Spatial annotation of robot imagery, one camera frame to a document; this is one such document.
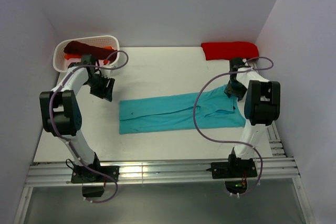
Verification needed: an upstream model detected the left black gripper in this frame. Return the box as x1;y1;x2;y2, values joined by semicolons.
85;74;115;101

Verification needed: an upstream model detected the teal t shirt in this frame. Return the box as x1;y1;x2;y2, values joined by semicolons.
119;86;246;134

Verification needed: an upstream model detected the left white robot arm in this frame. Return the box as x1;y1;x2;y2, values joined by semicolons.
39;55;115;182

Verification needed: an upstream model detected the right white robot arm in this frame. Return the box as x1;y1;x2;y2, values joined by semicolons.
224;58;280;177

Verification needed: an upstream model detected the red folded t shirt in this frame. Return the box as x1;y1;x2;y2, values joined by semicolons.
201;41;259;61

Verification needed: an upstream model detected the pink rolled shirt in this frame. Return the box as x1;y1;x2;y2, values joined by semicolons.
67;59;83;69

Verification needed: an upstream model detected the orange rolled shirt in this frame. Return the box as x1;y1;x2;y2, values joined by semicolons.
64;46;114;60

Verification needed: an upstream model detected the dark red rolled shirt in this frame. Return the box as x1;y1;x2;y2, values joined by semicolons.
64;40;115;60

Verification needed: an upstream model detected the white plastic basket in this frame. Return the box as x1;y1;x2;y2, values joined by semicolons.
52;35;120;73

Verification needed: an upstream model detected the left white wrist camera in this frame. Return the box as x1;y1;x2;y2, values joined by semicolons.
103;63;118;70

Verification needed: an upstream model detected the aluminium right side rail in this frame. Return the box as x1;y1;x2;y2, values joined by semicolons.
248;58;287;158

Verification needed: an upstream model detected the aluminium rail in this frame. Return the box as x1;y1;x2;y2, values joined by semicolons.
248;58;287;158
14;156;315;223

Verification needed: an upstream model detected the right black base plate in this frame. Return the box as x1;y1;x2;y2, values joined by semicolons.
207;161;258;196

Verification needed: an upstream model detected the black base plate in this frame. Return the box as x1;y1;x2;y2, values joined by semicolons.
71;166;120;199
207;161;258;196

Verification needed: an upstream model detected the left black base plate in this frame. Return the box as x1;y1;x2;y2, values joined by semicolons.
71;166;120;199

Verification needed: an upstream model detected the aluminium front rail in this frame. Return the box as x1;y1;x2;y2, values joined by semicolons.
14;156;315;223

